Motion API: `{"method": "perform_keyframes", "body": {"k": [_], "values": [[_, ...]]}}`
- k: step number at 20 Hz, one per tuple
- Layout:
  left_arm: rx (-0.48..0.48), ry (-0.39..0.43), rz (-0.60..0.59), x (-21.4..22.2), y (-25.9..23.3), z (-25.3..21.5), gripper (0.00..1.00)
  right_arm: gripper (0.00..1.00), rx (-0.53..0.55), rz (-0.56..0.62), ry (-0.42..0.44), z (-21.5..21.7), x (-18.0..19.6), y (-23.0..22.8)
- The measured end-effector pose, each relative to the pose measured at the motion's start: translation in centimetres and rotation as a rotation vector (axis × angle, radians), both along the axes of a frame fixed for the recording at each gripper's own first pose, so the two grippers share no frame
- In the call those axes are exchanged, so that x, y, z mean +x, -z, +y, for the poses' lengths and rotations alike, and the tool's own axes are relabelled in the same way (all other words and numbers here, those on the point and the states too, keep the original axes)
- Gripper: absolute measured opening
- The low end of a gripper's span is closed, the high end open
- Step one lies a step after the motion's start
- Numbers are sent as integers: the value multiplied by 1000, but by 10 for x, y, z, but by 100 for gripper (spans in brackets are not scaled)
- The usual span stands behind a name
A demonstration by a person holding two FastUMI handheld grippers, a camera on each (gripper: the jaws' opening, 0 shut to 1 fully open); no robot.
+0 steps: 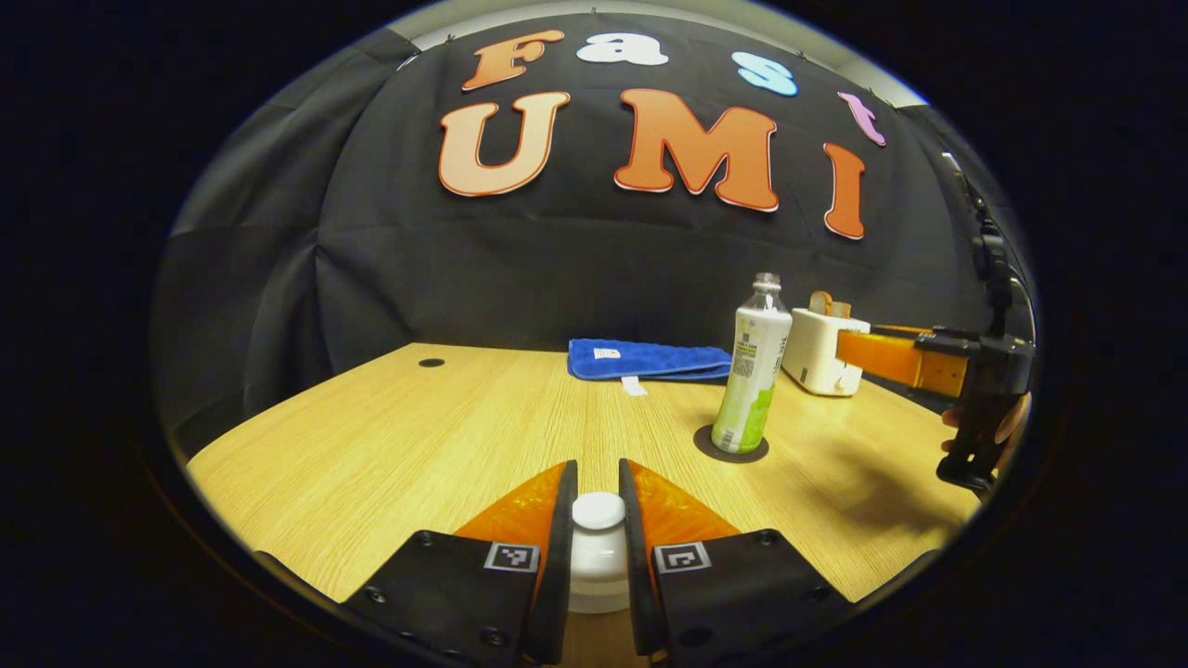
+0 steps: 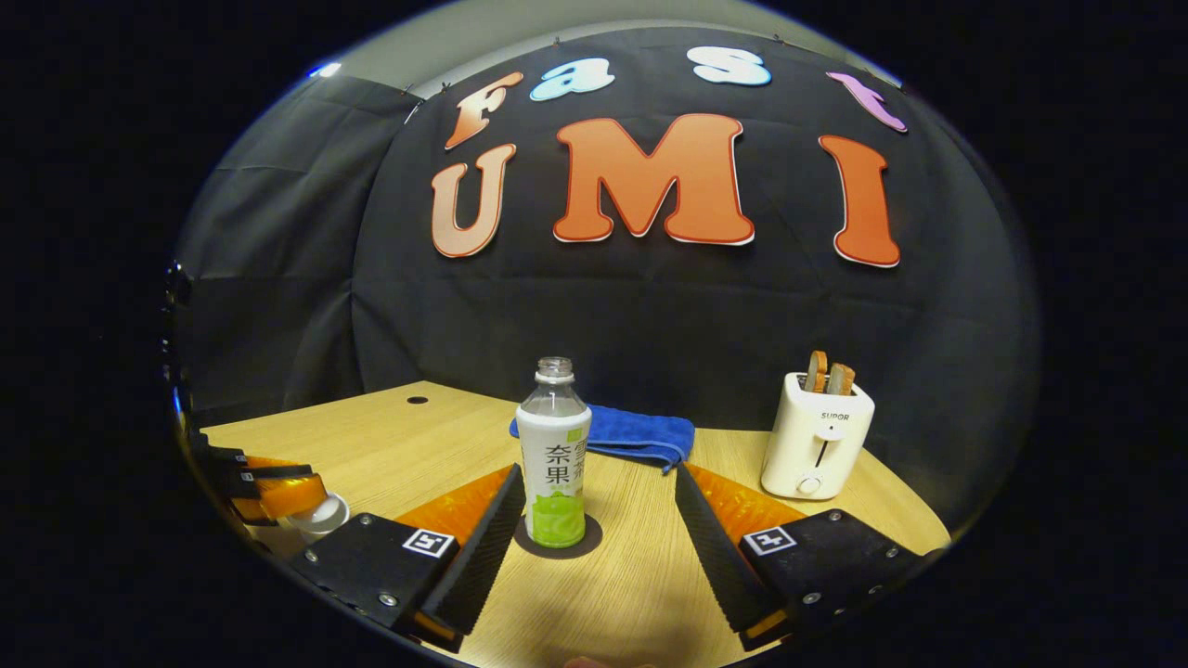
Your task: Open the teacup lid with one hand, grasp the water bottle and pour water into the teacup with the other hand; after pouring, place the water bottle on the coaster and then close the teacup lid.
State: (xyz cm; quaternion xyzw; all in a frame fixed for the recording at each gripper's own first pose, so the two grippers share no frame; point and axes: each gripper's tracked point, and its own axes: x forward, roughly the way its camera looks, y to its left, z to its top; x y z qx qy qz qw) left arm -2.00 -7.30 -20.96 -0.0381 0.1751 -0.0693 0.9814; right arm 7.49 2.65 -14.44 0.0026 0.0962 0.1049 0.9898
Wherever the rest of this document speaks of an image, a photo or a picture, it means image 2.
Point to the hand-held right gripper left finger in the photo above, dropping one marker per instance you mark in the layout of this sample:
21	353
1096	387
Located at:
483	557

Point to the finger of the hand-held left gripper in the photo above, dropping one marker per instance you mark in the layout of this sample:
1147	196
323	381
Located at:
278	496
255	463

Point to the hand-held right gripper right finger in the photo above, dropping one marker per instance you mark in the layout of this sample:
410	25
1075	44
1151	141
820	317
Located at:
715	557

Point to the white teacup lid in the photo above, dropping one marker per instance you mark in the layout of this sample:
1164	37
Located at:
329	517

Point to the dark brown round coaster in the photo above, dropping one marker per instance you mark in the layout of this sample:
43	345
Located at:
593	541

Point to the clear water bottle white label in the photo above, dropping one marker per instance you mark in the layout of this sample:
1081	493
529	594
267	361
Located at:
554	464

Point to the blue folded towel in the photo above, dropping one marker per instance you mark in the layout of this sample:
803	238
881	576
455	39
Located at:
640	434

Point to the white toaster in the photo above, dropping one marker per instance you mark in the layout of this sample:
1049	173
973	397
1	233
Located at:
817	445

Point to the brown toast slice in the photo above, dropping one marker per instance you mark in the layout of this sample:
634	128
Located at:
817	369
842	378

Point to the ceiling light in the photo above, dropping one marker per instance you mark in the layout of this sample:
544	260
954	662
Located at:
325	70

